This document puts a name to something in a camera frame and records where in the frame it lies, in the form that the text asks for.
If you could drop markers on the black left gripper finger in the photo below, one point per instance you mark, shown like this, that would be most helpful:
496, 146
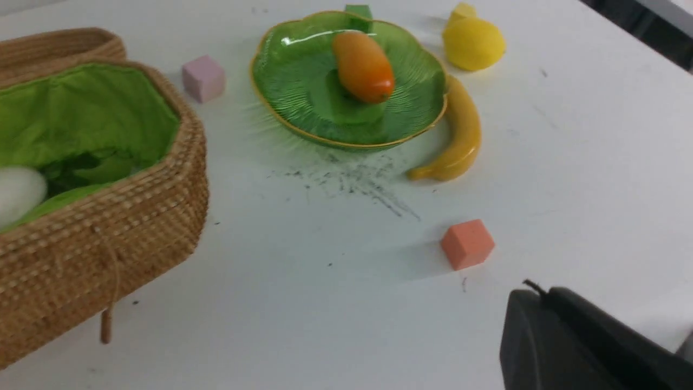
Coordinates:
556, 339

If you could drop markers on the yellow banana toy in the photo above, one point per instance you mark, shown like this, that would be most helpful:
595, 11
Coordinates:
465, 137

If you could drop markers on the yellow lemon toy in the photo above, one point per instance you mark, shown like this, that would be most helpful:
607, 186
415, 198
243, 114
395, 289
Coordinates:
473, 44

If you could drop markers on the orange mango toy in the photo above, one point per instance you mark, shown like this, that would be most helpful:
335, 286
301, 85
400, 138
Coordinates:
363, 68

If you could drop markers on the white radish toy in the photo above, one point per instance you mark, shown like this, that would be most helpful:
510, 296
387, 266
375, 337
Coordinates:
24, 188

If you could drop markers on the orange foam cube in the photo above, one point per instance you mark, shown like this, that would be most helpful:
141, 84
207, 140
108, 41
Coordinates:
467, 244

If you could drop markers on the yellow foam cube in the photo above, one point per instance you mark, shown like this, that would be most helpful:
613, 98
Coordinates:
462, 11

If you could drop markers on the green foam cube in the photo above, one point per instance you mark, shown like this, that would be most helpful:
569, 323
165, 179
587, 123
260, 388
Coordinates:
358, 13

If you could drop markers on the pink foam cube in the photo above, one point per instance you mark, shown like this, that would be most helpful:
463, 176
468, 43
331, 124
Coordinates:
203, 79

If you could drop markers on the woven rattan basket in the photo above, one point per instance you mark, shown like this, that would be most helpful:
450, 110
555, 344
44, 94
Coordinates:
124, 156

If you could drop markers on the woven basket lid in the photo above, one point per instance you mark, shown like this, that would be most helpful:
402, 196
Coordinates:
28, 54

